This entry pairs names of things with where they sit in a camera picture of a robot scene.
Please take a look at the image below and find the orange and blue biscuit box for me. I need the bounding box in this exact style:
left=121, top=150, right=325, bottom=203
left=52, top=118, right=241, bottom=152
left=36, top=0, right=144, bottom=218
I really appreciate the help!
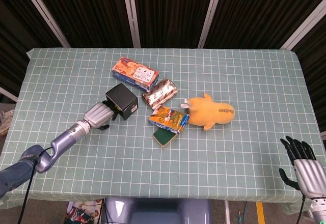
left=112, top=57, right=159, bottom=92

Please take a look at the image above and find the blue and orange snack packet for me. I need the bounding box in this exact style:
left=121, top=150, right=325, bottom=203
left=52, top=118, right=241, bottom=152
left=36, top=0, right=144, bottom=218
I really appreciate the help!
left=148, top=105, right=191, bottom=135

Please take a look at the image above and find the green and yellow sponge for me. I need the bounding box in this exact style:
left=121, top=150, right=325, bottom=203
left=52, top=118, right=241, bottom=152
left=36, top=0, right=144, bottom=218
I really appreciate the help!
left=152, top=128, right=178, bottom=149

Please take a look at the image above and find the black cable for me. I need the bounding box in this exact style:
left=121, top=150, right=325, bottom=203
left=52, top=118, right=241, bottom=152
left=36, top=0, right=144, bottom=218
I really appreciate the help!
left=295, top=195, right=306, bottom=224
left=18, top=144, right=57, bottom=224

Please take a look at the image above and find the black cardboard box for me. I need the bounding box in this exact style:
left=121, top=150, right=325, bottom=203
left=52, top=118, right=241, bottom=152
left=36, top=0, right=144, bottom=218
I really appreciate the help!
left=105, top=83, right=139, bottom=121

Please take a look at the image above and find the orange plush toy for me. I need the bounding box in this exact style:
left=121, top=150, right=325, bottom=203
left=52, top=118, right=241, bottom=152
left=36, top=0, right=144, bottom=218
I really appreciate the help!
left=180, top=93, right=235, bottom=131

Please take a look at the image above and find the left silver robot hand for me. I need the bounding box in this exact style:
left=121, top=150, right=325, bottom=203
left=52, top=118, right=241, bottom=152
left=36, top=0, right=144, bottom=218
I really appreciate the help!
left=83, top=100, right=123, bottom=131

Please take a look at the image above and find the white table leg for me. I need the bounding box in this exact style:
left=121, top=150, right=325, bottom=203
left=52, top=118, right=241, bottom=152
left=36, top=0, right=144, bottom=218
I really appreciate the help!
left=224, top=200, right=232, bottom=224

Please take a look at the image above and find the colourful printed bag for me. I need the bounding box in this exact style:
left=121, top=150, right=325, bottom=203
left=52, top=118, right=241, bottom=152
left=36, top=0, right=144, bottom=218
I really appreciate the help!
left=65, top=200, right=105, bottom=224

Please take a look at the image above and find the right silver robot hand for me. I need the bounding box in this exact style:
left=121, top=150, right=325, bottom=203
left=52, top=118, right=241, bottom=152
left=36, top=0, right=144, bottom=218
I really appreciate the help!
left=279, top=135, right=326, bottom=199

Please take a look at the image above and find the beige sneaker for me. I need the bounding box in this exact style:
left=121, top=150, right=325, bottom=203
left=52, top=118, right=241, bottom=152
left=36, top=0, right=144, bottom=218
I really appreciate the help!
left=0, top=109, right=15, bottom=136

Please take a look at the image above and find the grey-blue robot torso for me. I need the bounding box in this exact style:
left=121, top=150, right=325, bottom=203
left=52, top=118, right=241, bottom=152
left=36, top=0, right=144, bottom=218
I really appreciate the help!
left=104, top=198, right=211, bottom=224

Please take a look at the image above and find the silver foil snack packet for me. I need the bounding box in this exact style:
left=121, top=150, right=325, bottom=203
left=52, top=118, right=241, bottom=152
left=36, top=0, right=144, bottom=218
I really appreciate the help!
left=142, top=78, right=178, bottom=107

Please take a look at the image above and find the green cable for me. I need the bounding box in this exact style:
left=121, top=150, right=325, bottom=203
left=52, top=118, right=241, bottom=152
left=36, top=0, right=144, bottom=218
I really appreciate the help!
left=238, top=201, right=249, bottom=224

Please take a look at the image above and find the green checked tablecloth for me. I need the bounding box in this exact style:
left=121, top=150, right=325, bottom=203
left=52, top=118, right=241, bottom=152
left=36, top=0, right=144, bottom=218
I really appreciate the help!
left=0, top=47, right=326, bottom=206

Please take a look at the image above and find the white screen frame post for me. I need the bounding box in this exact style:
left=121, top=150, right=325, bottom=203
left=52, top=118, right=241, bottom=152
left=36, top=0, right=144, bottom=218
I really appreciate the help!
left=281, top=1, right=326, bottom=50
left=198, top=0, right=225, bottom=48
left=17, top=0, right=71, bottom=48
left=0, top=86, right=18, bottom=103
left=121, top=0, right=141, bottom=48

